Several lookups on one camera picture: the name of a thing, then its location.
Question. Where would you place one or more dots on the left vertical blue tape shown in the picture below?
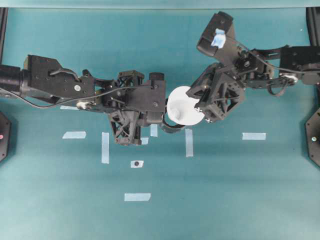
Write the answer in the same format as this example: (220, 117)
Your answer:
(105, 148)

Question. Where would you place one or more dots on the blue tape under arm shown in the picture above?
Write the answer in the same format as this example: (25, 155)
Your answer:
(64, 107)

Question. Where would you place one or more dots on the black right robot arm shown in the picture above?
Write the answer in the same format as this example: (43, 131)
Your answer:
(275, 69)

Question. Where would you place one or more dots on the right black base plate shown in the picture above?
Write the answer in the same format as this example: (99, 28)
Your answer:
(312, 130)

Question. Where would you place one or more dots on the small blue tape piece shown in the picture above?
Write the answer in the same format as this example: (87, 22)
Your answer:
(154, 130)

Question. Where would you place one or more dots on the right horizontal blue tape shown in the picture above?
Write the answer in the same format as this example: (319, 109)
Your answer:
(254, 136)

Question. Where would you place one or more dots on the right vertical blue tape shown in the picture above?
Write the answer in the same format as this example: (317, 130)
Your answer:
(189, 143)

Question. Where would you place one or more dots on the left horizontal blue tape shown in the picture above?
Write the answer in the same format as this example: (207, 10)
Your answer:
(74, 135)

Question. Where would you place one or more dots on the left black frame rail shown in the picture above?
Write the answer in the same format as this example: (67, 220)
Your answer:
(3, 24)

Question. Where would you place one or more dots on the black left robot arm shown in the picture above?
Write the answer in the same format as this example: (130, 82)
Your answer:
(43, 83)

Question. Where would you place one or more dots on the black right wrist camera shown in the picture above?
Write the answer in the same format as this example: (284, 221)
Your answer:
(219, 20)

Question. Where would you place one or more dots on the horizontal blue tape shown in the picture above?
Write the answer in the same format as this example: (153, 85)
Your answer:
(137, 197)
(254, 136)
(74, 135)

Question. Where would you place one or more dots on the vertical blue tape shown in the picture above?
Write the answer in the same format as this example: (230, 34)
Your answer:
(189, 143)
(105, 148)

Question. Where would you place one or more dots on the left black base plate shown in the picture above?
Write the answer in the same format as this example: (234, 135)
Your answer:
(5, 132)

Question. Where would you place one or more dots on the tape patch with black dot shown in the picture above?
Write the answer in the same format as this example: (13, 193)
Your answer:
(137, 164)

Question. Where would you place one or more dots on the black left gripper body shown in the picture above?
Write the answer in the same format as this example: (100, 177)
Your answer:
(132, 105)

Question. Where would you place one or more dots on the bottom horizontal blue tape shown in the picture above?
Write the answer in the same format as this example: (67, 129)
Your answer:
(137, 197)

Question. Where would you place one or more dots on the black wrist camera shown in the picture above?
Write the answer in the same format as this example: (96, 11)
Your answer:
(156, 76)
(219, 20)

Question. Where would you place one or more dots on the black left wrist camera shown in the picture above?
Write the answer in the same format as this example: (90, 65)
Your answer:
(156, 76)

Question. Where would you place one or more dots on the white paper cup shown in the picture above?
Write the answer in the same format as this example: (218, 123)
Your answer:
(181, 108)

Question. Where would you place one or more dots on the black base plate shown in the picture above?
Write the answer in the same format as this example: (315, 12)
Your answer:
(312, 130)
(5, 132)

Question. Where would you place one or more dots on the black frame rail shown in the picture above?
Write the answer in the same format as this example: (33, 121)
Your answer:
(313, 25)
(3, 24)

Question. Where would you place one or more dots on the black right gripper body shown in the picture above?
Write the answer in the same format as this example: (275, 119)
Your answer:
(217, 93)

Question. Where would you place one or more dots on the blue tape on camera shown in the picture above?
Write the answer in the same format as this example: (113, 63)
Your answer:
(219, 38)

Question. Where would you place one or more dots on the right black frame rail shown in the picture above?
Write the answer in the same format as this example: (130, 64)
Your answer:
(313, 25)

